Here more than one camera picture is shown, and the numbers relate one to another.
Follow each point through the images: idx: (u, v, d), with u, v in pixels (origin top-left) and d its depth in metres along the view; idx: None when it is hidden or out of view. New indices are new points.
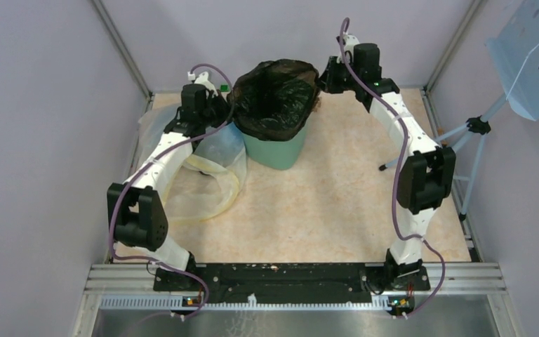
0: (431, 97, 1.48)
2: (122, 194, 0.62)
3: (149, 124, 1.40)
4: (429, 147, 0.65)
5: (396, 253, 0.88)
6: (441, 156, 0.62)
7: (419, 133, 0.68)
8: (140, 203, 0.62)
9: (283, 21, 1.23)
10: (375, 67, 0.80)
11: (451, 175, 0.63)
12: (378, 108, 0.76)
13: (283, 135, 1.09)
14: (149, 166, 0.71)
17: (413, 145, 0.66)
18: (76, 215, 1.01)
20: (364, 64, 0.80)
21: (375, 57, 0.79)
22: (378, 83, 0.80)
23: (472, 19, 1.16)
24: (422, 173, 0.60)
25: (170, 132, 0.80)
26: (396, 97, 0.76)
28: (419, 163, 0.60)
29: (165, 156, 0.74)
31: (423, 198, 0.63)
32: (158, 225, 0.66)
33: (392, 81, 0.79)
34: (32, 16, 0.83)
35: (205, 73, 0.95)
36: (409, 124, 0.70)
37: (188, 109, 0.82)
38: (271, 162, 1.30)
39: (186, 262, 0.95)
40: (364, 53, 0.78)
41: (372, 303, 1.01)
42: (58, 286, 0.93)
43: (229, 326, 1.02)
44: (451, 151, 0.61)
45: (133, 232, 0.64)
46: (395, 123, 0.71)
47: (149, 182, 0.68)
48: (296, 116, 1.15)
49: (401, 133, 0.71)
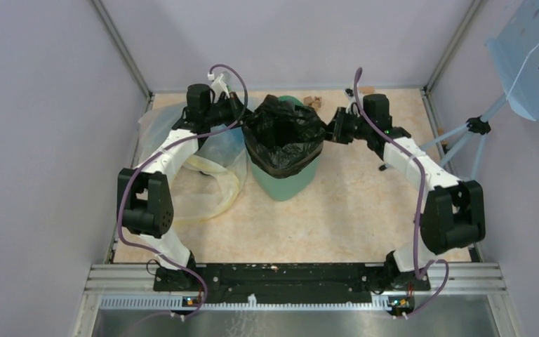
0: (430, 97, 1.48)
2: (132, 177, 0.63)
3: (151, 124, 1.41)
4: (450, 181, 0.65)
5: (402, 260, 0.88)
6: (467, 190, 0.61)
7: (438, 170, 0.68)
8: (149, 185, 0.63)
9: (284, 21, 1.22)
10: (385, 116, 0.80)
11: (481, 213, 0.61)
12: (393, 152, 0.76)
13: (269, 170, 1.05)
14: (159, 155, 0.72)
17: (432, 181, 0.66)
18: (76, 216, 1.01)
20: (376, 114, 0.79)
21: (385, 106, 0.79)
22: (389, 131, 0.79)
23: (472, 20, 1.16)
24: (448, 208, 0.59)
25: (178, 128, 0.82)
26: (409, 142, 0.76)
28: (443, 199, 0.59)
29: (175, 147, 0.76)
31: (453, 239, 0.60)
32: (166, 213, 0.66)
33: (403, 129, 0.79)
34: (32, 17, 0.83)
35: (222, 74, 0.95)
36: (426, 163, 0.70)
37: (194, 108, 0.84)
38: (267, 188, 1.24)
39: (186, 260, 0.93)
40: (374, 102, 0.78)
41: (372, 303, 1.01)
42: (59, 287, 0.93)
43: (229, 326, 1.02)
44: (476, 184, 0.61)
45: (141, 217, 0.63)
46: (410, 163, 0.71)
47: (157, 168, 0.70)
48: (294, 156, 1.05)
49: (417, 172, 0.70)
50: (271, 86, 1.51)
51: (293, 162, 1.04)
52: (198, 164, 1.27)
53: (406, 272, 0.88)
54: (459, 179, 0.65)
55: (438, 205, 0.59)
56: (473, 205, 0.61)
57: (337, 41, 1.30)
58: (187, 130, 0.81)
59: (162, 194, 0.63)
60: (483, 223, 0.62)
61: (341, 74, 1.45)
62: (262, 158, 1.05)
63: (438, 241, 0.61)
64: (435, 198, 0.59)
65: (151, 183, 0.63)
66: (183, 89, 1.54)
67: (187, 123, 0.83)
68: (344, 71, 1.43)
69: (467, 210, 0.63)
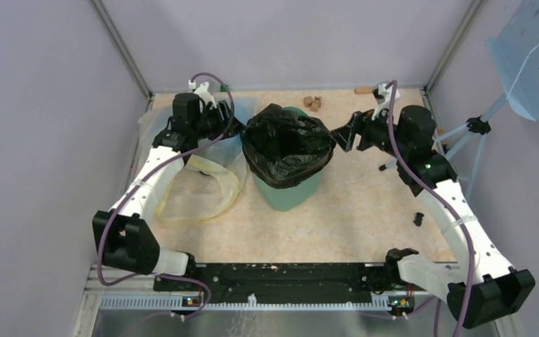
0: (430, 97, 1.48)
2: (110, 220, 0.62)
3: (151, 125, 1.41)
4: (502, 269, 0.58)
5: (405, 273, 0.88)
6: (516, 280, 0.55)
7: (488, 248, 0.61)
8: (128, 230, 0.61)
9: (284, 22, 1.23)
10: (426, 142, 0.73)
11: (525, 300, 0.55)
12: (432, 201, 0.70)
13: (267, 178, 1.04)
14: (136, 189, 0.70)
17: (481, 267, 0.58)
18: (76, 217, 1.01)
20: (416, 138, 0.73)
21: (429, 133, 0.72)
22: (431, 163, 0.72)
23: (472, 20, 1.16)
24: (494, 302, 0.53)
25: (158, 146, 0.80)
26: (455, 189, 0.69)
28: (493, 295, 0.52)
29: (153, 177, 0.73)
31: (486, 319, 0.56)
32: (148, 252, 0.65)
33: (447, 163, 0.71)
34: (32, 17, 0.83)
35: (206, 82, 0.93)
36: (476, 234, 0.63)
37: (180, 119, 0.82)
38: (268, 197, 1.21)
39: (184, 266, 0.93)
40: (418, 126, 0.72)
41: (372, 303, 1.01)
42: (58, 288, 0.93)
43: (229, 326, 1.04)
44: (528, 276, 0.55)
45: (123, 257, 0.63)
46: (457, 229, 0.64)
47: (134, 208, 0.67)
48: (295, 167, 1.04)
49: (463, 243, 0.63)
50: (271, 86, 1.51)
51: (293, 172, 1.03)
52: (198, 165, 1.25)
53: (406, 279, 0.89)
54: (511, 266, 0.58)
55: (486, 299, 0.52)
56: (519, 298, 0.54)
57: (337, 41, 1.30)
58: (170, 147, 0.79)
59: (141, 239, 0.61)
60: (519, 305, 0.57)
61: (340, 74, 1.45)
62: (260, 167, 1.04)
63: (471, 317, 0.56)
64: (481, 289, 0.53)
65: (129, 229, 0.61)
66: (182, 89, 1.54)
67: (170, 135, 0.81)
68: (344, 71, 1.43)
69: (509, 294, 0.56)
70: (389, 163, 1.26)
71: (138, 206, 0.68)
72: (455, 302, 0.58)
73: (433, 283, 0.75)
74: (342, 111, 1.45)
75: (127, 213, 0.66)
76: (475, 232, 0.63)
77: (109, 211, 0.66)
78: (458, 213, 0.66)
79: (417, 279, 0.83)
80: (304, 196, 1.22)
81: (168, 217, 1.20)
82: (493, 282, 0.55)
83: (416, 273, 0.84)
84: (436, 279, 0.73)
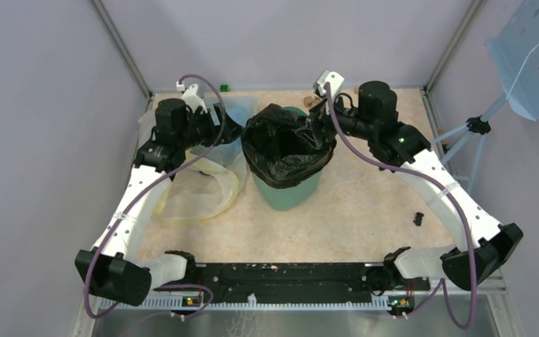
0: (430, 97, 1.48)
2: (92, 260, 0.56)
3: (150, 125, 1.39)
4: (491, 229, 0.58)
5: (403, 268, 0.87)
6: (507, 234, 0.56)
7: (476, 211, 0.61)
8: (111, 272, 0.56)
9: (284, 22, 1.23)
10: (391, 116, 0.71)
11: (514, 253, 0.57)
12: (420, 182, 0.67)
13: (267, 178, 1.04)
14: (118, 224, 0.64)
17: (475, 232, 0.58)
18: (76, 217, 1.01)
20: (381, 114, 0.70)
21: (392, 105, 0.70)
22: (403, 137, 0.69)
23: (472, 19, 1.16)
24: (492, 264, 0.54)
25: (141, 165, 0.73)
26: (433, 159, 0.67)
28: (491, 258, 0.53)
29: (135, 208, 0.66)
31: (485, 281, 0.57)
32: (137, 283, 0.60)
33: (419, 134, 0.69)
34: (32, 17, 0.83)
35: (196, 85, 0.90)
36: (462, 201, 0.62)
37: (164, 129, 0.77)
38: (268, 197, 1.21)
39: (183, 271, 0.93)
40: (380, 100, 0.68)
41: (371, 303, 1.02)
42: (58, 288, 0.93)
43: (229, 326, 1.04)
44: (516, 227, 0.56)
45: (112, 291, 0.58)
46: (443, 198, 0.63)
47: (118, 246, 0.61)
48: (294, 167, 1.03)
49: (453, 213, 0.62)
50: (271, 86, 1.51)
51: (292, 172, 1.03)
52: (198, 165, 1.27)
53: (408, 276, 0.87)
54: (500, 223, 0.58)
55: (486, 262, 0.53)
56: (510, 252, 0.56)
57: (337, 41, 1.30)
58: (153, 167, 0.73)
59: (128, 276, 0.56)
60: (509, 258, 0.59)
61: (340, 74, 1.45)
62: (260, 166, 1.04)
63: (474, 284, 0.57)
64: (480, 255, 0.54)
65: (113, 270, 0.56)
66: None
67: (152, 150, 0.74)
68: (344, 71, 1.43)
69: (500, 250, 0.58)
70: None
71: (121, 246, 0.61)
72: (452, 270, 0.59)
73: (429, 264, 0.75)
74: None
75: (109, 253, 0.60)
76: (461, 198, 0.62)
77: (92, 250, 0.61)
78: (441, 182, 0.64)
79: (414, 267, 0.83)
80: (304, 196, 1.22)
81: (168, 217, 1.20)
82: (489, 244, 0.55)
83: (411, 262, 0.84)
84: (431, 258, 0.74)
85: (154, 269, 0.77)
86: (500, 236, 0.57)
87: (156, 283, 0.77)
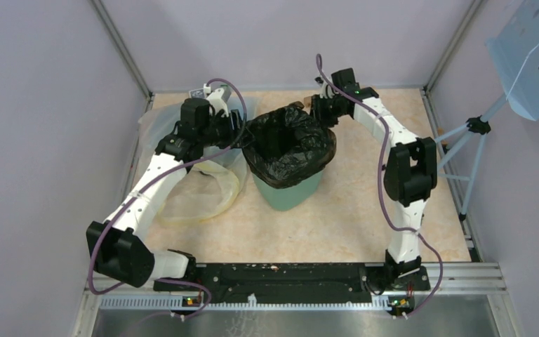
0: (430, 97, 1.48)
2: (102, 234, 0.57)
3: (150, 124, 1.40)
4: (410, 139, 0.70)
5: (394, 250, 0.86)
6: (423, 147, 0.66)
7: (400, 128, 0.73)
8: (120, 246, 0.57)
9: (284, 21, 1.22)
10: (352, 83, 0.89)
11: (435, 165, 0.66)
12: (362, 111, 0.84)
13: (267, 178, 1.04)
14: (133, 201, 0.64)
17: (394, 139, 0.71)
18: (76, 215, 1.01)
20: (343, 81, 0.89)
21: (351, 75, 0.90)
22: (359, 91, 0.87)
23: (472, 19, 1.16)
24: (407, 163, 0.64)
25: (161, 153, 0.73)
26: (377, 102, 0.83)
28: (403, 155, 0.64)
29: (151, 189, 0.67)
31: (410, 189, 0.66)
32: (140, 265, 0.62)
33: (372, 89, 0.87)
34: (33, 19, 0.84)
35: (222, 89, 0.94)
36: (390, 122, 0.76)
37: (187, 124, 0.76)
38: (267, 198, 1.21)
39: (184, 268, 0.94)
40: (340, 73, 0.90)
41: (372, 303, 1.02)
42: (59, 286, 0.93)
43: (229, 326, 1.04)
44: (431, 141, 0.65)
45: (115, 269, 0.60)
46: (377, 122, 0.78)
47: (129, 222, 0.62)
48: (293, 166, 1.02)
49: (382, 130, 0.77)
50: (271, 86, 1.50)
51: (291, 173, 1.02)
52: (198, 166, 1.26)
53: (400, 253, 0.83)
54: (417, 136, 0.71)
55: (398, 159, 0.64)
56: (429, 160, 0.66)
57: (336, 41, 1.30)
58: (172, 155, 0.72)
59: (132, 255, 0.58)
60: (436, 174, 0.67)
61: None
62: (259, 167, 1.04)
63: (398, 190, 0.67)
64: (395, 152, 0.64)
65: (121, 244, 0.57)
66: (183, 88, 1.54)
67: (174, 142, 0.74)
68: None
69: (422, 165, 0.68)
70: None
71: (132, 220, 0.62)
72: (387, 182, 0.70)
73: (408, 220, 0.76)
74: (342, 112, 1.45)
75: (120, 228, 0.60)
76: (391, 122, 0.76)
77: (104, 222, 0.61)
78: (377, 111, 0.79)
79: (394, 239, 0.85)
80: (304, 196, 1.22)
81: (168, 217, 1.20)
82: (404, 147, 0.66)
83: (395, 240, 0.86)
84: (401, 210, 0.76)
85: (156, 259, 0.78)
86: (417, 149, 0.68)
87: (158, 273, 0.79)
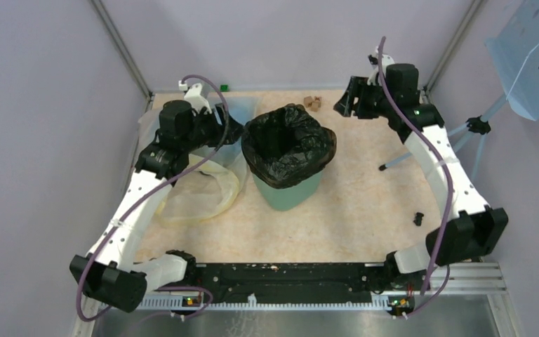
0: (430, 97, 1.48)
2: (86, 267, 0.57)
3: (149, 125, 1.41)
4: (476, 206, 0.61)
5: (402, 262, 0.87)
6: (491, 218, 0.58)
7: (466, 187, 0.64)
8: (104, 277, 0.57)
9: (285, 21, 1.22)
10: (412, 91, 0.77)
11: (497, 238, 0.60)
12: (420, 145, 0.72)
13: (267, 179, 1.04)
14: (114, 232, 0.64)
17: (457, 203, 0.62)
18: (76, 217, 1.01)
20: (401, 87, 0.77)
21: (414, 81, 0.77)
22: (419, 110, 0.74)
23: (473, 18, 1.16)
24: (467, 236, 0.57)
25: (142, 169, 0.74)
26: (441, 135, 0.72)
28: (465, 230, 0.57)
29: (132, 215, 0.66)
31: (460, 257, 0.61)
32: (130, 291, 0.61)
33: (434, 109, 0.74)
34: (32, 19, 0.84)
35: (199, 84, 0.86)
36: (457, 175, 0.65)
37: (168, 133, 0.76)
38: (268, 198, 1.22)
39: (182, 272, 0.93)
40: (401, 74, 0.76)
41: (372, 303, 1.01)
42: (58, 287, 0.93)
43: (229, 326, 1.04)
44: (503, 214, 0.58)
45: (105, 296, 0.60)
46: (438, 168, 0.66)
47: (112, 254, 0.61)
48: (293, 167, 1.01)
49: (443, 183, 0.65)
50: (271, 86, 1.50)
51: (291, 173, 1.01)
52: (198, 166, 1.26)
53: (406, 272, 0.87)
54: (487, 203, 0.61)
55: (459, 234, 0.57)
56: (493, 234, 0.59)
57: (336, 41, 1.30)
58: (152, 171, 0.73)
59: (118, 286, 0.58)
60: (493, 246, 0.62)
61: (340, 77, 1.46)
62: (259, 167, 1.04)
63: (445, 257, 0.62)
64: (457, 225, 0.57)
65: (107, 276, 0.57)
66: (182, 88, 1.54)
67: (154, 154, 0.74)
68: (344, 71, 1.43)
69: (483, 234, 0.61)
70: (389, 162, 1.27)
71: (116, 253, 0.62)
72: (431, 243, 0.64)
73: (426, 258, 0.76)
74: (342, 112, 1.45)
75: (104, 261, 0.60)
76: (455, 172, 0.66)
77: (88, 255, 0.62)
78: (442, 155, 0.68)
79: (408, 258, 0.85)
80: (304, 196, 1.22)
81: (168, 217, 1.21)
82: (468, 217, 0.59)
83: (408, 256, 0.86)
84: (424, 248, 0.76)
85: (153, 274, 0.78)
86: (481, 215, 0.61)
87: (155, 283, 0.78)
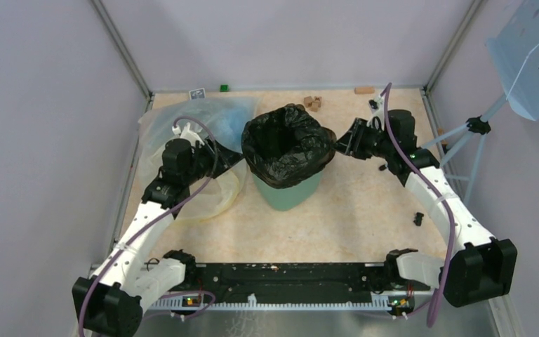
0: (430, 97, 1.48)
2: (89, 290, 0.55)
3: (150, 125, 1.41)
4: (482, 239, 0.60)
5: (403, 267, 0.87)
6: (500, 250, 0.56)
7: (469, 220, 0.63)
8: (105, 301, 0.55)
9: (285, 21, 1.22)
10: (408, 137, 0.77)
11: (509, 273, 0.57)
12: (419, 185, 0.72)
13: (267, 179, 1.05)
14: (119, 255, 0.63)
17: (462, 236, 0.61)
18: (75, 217, 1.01)
20: (399, 133, 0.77)
21: (410, 128, 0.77)
22: (415, 155, 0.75)
23: (473, 18, 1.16)
24: (477, 270, 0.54)
25: (148, 200, 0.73)
26: (438, 173, 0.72)
28: (476, 265, 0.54)
29: (137, 241, 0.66)
31: (475, 296, 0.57)
32: (128, 318, 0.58)
33: (431, 154, 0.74)
34: (32, 18, 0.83)
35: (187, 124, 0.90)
36: (458, 210, 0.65)
37: (170, 170, 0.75)
38: (267, 198, 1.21)
39: (182, 274, 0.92)
40: (398, 121, 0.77)
41: (372, 303, 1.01)
42: (58, 288, 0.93)
43: (229, 326, 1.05)
44: (510, 246, 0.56)
45: (102, 324, 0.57)
46: (438, 203, 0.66)
47: (116, 276, 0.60)
48: (293, 167, 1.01)
49: (446, 217, 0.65)
50: (271, 86, 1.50)
51: (290, 173, 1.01)
52: None
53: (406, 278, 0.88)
54: (493, 236, 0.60)
55: (467, 267, 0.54)
56: (504, 268, 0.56)
57: (336, 41, 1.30)
58: (159, 203, 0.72)
59: (119, 311, 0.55)
60: (509, 283, 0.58)
61: (340, 76, 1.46)
62: (259, 168, 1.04)
63: (460, 297, 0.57)
64: (464, 259, 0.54)
65: (108, 300, 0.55)
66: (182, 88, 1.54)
67: (160, 188, 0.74)
68: (344, 71, 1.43)
69: (494, 269, 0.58)
70: None
71: (118, 274, 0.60)
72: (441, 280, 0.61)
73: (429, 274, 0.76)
74: (342, 112, 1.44)
75: (108, 282, 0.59)
76: (457, 208, 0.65)
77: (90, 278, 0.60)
78: (439, 191, 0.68)
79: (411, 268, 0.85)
80: (304, 196, 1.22)
81: None
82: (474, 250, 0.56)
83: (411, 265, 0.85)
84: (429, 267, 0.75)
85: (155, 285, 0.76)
86: (490, 248, 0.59)
87: (156, 288, 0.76)
